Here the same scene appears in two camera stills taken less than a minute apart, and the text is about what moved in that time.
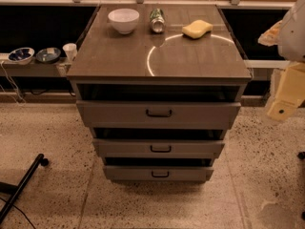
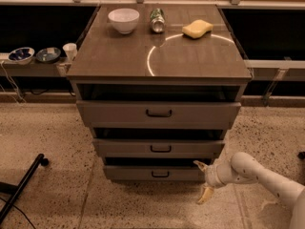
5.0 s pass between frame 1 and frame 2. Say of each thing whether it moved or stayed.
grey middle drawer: stayed
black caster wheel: stayed
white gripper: moved
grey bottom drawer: stayed
